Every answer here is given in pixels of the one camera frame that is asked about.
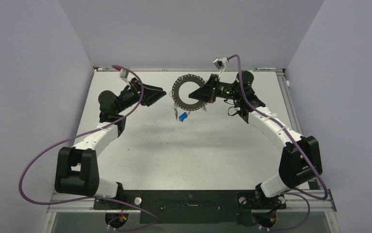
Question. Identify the small silver key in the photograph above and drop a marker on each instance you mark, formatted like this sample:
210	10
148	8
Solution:
176	113

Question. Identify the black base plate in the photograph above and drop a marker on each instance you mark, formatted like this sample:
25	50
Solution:
192	206

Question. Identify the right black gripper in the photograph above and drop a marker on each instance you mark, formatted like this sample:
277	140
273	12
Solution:
206	92

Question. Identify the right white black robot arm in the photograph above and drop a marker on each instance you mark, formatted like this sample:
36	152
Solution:
300	160

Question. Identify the aluminium frame rail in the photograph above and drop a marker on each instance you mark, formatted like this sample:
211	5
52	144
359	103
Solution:
295	202

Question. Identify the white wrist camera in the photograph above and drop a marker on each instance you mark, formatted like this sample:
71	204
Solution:
123	75
220	63

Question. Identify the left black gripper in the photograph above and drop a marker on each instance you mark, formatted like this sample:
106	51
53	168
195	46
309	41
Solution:
151	94

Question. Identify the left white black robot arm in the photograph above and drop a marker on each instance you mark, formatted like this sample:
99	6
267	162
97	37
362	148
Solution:
77	169

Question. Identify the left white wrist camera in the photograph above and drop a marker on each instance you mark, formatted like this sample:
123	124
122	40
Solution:
123	75

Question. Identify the blue key tag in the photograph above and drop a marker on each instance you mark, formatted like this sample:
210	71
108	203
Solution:
183	116

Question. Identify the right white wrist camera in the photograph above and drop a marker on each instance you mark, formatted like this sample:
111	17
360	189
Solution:
220	63

